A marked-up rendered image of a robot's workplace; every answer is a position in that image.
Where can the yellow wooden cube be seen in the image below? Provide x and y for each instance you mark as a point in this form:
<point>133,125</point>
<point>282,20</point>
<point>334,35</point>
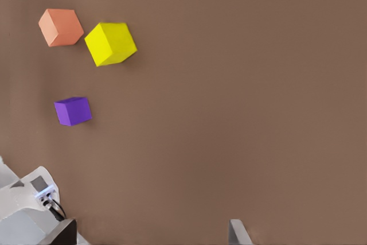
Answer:
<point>110,43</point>

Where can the orange-red wooden cube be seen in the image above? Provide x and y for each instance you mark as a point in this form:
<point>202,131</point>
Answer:
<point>60,27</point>

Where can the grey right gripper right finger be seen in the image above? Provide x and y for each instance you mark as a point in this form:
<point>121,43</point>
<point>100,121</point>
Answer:
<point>237,233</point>

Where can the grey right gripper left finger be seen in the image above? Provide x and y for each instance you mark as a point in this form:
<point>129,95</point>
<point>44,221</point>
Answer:
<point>66,233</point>

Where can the purple-blue wooden cube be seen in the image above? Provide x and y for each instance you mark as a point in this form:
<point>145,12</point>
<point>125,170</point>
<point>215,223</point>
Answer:
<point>73,111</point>

